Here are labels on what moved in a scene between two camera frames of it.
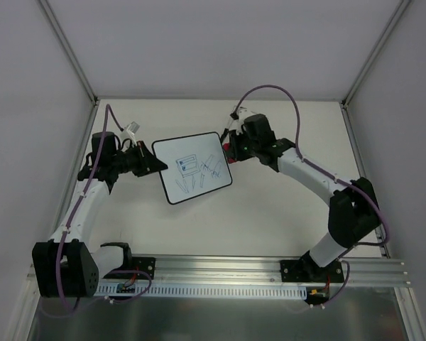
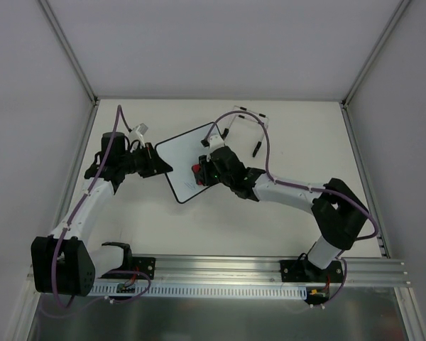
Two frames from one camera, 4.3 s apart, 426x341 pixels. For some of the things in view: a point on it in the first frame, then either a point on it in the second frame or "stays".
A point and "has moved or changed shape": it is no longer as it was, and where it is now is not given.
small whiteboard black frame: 197,165 has moved or changed shape
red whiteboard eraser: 226,148 has moved or changed shape
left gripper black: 140,158 stays
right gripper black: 233,152 to 204,170
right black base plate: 307,271 stays
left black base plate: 146,264 stays
